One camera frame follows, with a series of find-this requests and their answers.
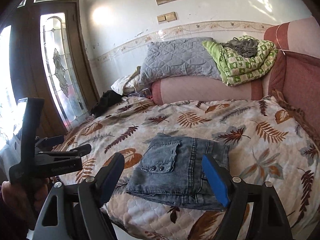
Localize blue denim pants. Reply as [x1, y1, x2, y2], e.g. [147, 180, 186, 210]
[126, 133, 229, 210]

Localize left hand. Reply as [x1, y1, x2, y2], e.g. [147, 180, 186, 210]
[1, 178, 49, 230]

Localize leaf pattern quilted blanket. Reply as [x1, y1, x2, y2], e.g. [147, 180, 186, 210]
[58, 96, 319, 239]

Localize black garment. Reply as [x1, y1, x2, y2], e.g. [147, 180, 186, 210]
[90, 90, 123, 118]

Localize wooden stained glass door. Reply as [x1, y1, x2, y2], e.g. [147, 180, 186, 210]
[1, 0, 98, 137]

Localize cream pillow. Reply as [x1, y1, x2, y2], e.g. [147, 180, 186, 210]
[111, 66, 144, 95]

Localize purple small package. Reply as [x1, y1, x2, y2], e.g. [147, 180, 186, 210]
[128, 88, 152, 99]

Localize pink red sofa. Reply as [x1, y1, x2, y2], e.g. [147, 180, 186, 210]
[151, 17, 319, 137]

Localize green patterned folded blanket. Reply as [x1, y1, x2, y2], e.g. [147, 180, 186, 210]
[202, 35, 278, 86]

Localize grey quilted pillow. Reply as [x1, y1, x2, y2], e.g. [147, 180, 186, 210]
[139, 37, 221, 85]

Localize dark grey crumpled cloth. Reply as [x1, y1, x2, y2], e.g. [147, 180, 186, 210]
[221, 37, 258, 57]

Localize beige wall switch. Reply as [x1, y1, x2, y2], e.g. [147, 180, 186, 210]
[157, 12, 177, 24]

